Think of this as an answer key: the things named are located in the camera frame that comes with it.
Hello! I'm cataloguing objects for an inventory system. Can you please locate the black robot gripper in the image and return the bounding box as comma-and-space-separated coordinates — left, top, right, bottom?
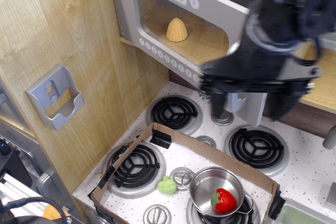
200, 0, 322, 121

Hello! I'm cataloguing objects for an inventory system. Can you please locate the grey toy microwave door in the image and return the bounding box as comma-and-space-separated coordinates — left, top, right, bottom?
108, 0, 268, 128

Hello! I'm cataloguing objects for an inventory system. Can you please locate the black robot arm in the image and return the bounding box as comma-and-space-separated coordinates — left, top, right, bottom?
201, 0, 335, 120

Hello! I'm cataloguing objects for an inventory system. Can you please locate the back centre grey knob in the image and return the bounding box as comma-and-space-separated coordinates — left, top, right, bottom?
211, 112, 234, 126

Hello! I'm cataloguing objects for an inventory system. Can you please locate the back right black burner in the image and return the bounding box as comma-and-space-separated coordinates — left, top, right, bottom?
223, 125, 289, 177

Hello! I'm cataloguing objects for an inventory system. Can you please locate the middle small grey knob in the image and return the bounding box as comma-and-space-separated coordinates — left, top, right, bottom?
196, 135, 217, 148

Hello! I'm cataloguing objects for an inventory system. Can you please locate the back left black burner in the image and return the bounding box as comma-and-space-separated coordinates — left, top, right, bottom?
145, 95, 203, 135

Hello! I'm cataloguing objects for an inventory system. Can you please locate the grey toy faucet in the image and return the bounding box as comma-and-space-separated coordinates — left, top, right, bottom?
322, 126, 336, 150

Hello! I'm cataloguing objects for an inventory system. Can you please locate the small steel pot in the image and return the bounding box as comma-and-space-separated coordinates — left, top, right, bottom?
189, 166, 247, 218

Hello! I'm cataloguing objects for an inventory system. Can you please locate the yellow toy corn cob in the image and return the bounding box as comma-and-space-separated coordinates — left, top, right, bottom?
166, 17, 188, 42

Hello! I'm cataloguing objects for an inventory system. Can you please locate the centre grey stove knob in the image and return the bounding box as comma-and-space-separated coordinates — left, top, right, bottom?
170, 167, 194, 191

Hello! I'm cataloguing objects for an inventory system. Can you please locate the grey stove knob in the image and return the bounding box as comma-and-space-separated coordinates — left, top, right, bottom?
170, 167, 194, 191
143, 204, 172, 224

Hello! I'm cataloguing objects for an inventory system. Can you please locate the red toy strawberry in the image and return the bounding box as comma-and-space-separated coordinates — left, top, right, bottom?
211, 188, 237, 212

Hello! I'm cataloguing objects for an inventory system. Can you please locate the green toy vegetable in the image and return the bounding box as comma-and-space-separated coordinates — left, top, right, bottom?
157, 175, 177, 195

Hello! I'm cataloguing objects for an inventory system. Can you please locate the grey toy sink basin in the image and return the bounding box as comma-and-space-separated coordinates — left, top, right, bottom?
273, 198, 335, 224

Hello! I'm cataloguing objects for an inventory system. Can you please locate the front left black burner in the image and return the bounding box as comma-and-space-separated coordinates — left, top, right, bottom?
108, 143, 166, 199

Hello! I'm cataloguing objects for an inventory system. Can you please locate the front grey stove knob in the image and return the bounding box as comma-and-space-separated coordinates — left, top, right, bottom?
143, 204, 172, 224

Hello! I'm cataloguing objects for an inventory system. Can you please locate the brown cardboard fence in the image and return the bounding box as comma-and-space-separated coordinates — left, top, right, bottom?
87, 123, 279, 223

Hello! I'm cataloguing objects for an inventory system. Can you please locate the orange cloth piece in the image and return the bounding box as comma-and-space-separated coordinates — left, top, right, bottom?
42, 205, 61, 220

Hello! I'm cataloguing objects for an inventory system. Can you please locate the grey wall phone holder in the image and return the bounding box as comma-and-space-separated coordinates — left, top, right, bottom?
25, 64, 85, 130

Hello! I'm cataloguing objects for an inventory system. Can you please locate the grey oven door handle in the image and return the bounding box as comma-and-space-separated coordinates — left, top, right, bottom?
36, 173, 55, 199

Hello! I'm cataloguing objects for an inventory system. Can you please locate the black cable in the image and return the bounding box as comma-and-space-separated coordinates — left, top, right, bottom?
0, 196, 69, 221

